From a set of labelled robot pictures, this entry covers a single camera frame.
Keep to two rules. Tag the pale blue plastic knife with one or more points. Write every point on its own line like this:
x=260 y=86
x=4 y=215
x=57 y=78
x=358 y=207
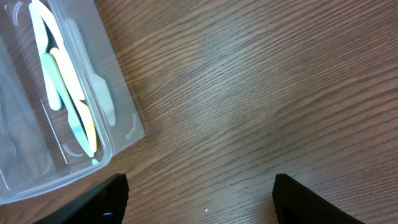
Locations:
x=99 y=84

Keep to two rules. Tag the white plastic knife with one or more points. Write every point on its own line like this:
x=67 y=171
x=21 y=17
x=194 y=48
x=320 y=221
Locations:
x=62 y=49

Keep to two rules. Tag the teal plastic knife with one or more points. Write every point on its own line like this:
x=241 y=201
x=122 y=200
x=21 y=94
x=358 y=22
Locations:
x=74 y=120

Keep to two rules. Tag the light blue plastic knife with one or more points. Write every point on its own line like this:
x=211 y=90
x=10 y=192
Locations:
x=42 y=41

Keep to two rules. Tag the yellow plastic knife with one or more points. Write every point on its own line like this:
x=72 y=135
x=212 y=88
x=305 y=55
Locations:
x=85 y=116

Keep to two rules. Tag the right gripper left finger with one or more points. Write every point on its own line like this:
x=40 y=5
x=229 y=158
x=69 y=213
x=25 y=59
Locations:
x=104 y=203

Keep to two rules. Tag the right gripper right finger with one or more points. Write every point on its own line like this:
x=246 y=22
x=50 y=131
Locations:
x=294 y=203

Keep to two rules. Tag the clear plastic container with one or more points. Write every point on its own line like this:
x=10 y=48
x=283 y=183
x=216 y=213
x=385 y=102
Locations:
x=30 y=162
x=70 y=162

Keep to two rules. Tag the right clear plastic container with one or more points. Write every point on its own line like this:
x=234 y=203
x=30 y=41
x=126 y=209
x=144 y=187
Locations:
x=70 y=162

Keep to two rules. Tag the left clear plastic container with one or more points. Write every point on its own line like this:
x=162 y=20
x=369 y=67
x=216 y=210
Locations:
x=30 y=162

